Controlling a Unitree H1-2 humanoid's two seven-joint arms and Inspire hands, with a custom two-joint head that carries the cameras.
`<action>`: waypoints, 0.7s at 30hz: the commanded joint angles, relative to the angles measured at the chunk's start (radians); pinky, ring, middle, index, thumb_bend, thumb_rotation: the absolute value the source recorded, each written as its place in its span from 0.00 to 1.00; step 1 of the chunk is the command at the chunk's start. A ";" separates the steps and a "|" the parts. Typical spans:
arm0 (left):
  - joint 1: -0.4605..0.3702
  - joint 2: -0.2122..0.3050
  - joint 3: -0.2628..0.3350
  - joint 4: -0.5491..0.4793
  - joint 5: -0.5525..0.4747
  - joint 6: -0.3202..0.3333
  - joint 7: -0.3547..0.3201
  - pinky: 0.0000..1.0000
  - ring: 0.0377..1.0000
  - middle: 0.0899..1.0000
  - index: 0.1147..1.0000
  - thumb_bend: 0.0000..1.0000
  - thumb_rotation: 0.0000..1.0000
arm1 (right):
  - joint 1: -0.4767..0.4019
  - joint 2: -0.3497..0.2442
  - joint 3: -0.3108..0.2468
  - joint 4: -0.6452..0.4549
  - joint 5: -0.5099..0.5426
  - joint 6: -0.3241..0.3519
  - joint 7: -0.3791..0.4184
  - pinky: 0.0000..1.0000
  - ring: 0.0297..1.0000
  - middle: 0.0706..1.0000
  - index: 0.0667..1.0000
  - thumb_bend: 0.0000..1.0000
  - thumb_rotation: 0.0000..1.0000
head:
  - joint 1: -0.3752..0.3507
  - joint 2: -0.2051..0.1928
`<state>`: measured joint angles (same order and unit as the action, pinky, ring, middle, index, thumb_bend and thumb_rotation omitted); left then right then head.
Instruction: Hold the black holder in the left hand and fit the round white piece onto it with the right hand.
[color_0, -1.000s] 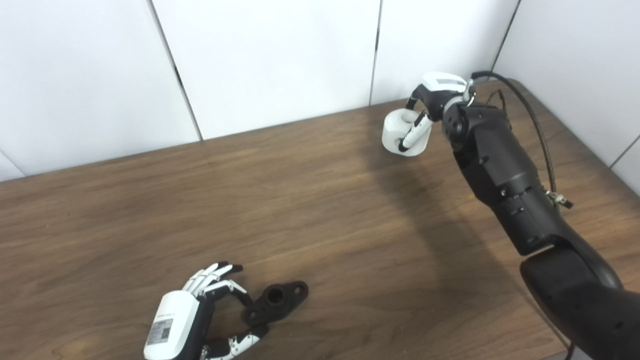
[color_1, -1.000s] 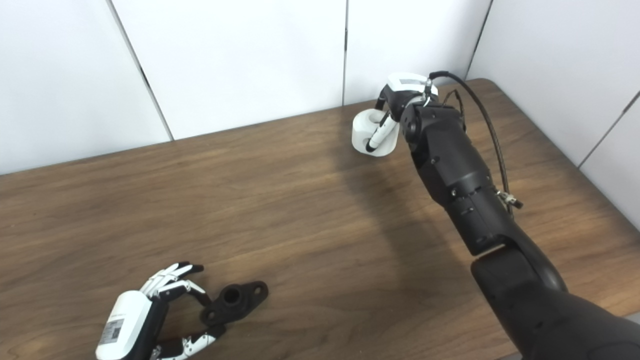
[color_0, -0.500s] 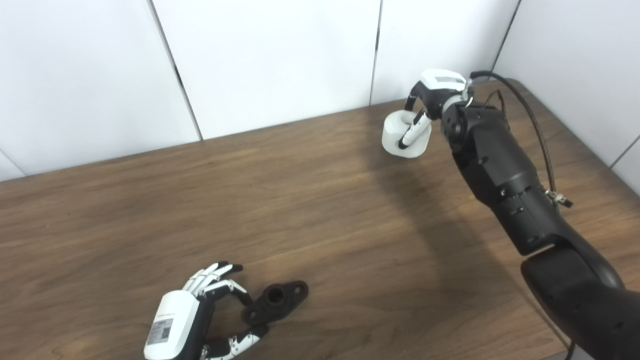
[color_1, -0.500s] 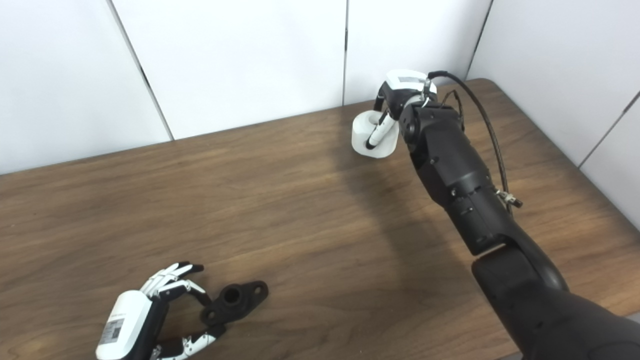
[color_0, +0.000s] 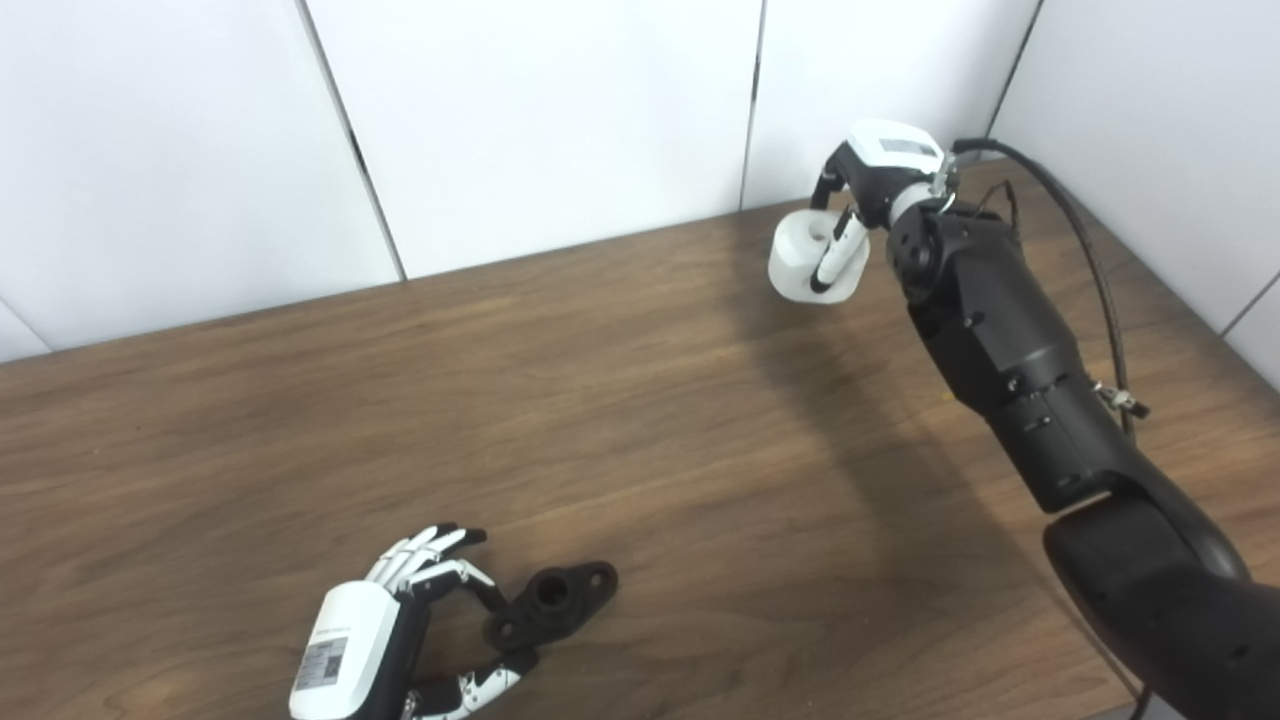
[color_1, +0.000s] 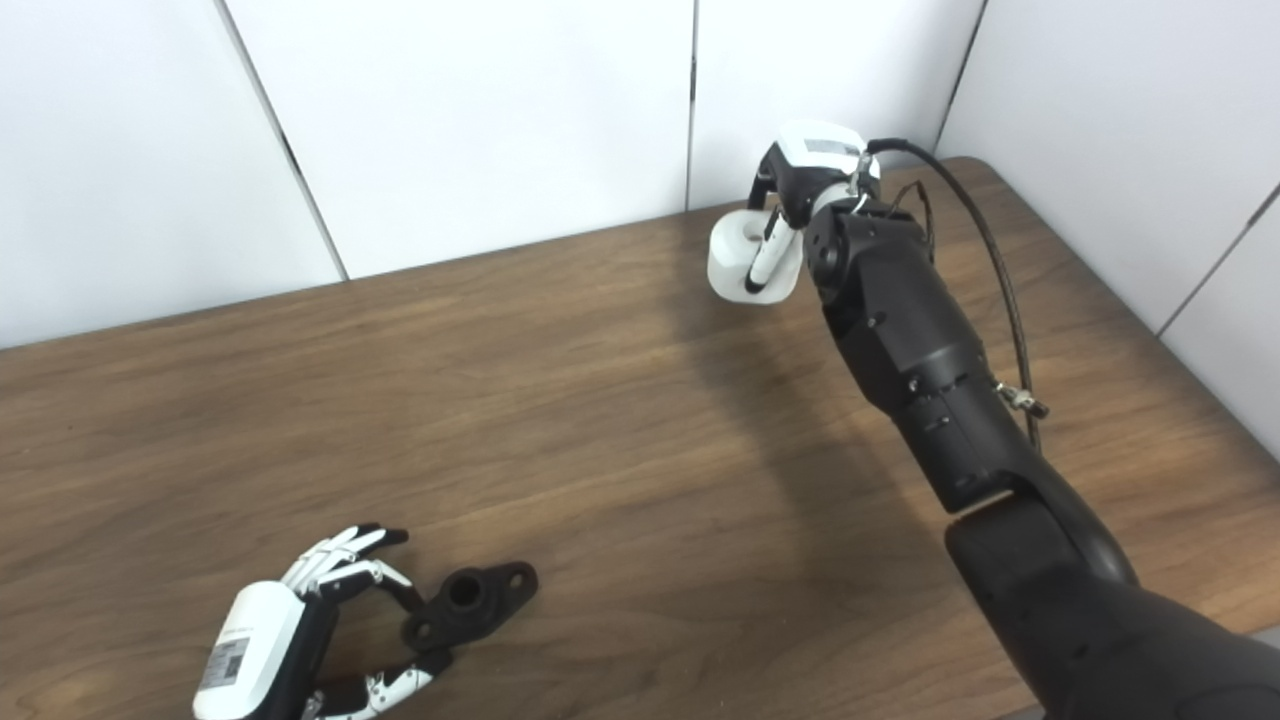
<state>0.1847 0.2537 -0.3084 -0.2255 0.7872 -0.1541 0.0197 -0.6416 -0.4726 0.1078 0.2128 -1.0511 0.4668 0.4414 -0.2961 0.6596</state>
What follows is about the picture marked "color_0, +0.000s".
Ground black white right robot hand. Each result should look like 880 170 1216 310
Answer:
810 120 949 296

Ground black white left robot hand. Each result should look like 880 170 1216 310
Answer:
288 523 539 720

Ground round white piece with holes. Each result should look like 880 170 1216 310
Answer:
768 208 871 304

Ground black flanged holder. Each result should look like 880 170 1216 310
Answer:
483 561 619 651

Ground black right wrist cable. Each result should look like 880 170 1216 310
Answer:
935 138 1151 441

